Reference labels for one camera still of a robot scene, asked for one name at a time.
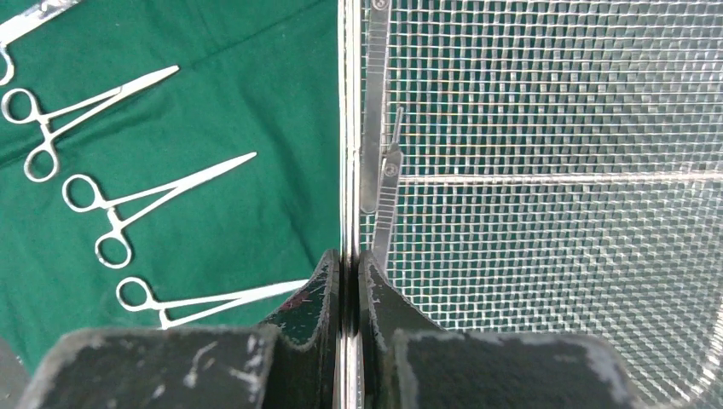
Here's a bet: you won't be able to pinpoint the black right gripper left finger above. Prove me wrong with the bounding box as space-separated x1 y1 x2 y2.
19 250 340 408

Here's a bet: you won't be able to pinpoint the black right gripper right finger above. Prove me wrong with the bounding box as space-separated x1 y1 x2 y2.
358 251 641 408

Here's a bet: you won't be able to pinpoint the ring-handled forceps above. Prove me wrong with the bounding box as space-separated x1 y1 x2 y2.
115 276 309 330
1 65 180 183

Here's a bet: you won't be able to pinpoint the steel scalpel handle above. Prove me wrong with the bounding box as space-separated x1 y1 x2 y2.
372 107 405 272
360 1 390 214

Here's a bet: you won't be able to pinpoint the dark green surgical drape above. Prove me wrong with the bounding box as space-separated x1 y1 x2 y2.
0 0 343 374

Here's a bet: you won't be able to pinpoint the metal mesh instrument tray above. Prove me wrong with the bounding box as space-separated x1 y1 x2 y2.
338 1 722 408

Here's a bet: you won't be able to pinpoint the surgical forceps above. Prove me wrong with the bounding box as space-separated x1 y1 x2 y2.
61 152 258 270

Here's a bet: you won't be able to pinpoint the surgical scissors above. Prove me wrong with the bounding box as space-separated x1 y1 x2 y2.
1 0 81 86

